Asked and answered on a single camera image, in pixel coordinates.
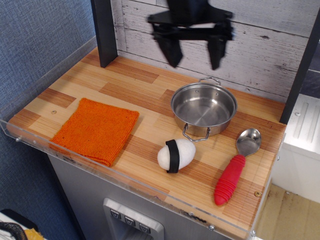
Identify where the black vertical post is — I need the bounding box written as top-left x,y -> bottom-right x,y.
279,10 -> 320,125
90,0 -> 118,68

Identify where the stainless steel pot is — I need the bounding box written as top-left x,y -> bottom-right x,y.
170,76 -> 238,143

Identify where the orange knitted cloth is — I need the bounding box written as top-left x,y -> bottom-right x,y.
50,98 -> 140,167

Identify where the clear acrylic table guard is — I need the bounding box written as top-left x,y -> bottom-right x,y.
0,31 -> 288,239

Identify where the black vertical post left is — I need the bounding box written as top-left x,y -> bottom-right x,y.
90,0 -> 118,68

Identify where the white toy sink unit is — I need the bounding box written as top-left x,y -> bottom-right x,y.
271,94 -> 320,203

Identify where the black braided cable corner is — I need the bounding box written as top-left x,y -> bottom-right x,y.
0,222 -> 28,240

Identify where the grey toy fridge cabinet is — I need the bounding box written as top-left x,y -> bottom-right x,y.
47,152 -> 241,240

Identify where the black vertical post right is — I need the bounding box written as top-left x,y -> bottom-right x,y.
279,10 -> 320,125

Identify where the red handled metal spoon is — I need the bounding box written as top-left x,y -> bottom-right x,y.
213,128 -> 262,206

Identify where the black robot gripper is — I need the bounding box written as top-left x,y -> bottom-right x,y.
147,0 -> 233,70

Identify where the yellow object bottom left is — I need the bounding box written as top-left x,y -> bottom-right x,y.
24,228 -> 45,240

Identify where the white sushi toy black band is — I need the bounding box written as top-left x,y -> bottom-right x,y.
157,139 -> 196,174

